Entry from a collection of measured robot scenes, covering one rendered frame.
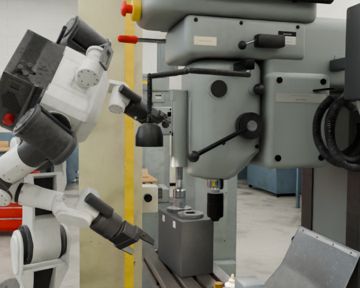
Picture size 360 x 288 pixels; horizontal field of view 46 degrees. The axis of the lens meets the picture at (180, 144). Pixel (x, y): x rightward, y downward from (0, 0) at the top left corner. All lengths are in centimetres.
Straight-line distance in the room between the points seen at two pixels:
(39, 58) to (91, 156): 160
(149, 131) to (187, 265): 55
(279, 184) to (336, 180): 717
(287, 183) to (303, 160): 742
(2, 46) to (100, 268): 789
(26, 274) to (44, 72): 74
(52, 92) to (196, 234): 64
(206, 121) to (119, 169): 184
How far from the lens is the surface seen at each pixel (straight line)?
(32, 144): 120
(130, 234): 145
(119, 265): 304
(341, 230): 136
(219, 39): 110
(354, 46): 103
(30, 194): 142
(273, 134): 115
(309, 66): 122
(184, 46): 109
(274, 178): 854
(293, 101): 117
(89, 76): 124
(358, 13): 103
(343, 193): 134
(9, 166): 131
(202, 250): 147
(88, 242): 297
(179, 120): 116
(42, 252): 164
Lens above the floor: 146
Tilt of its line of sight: 3 degrees down
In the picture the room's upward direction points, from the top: straight up
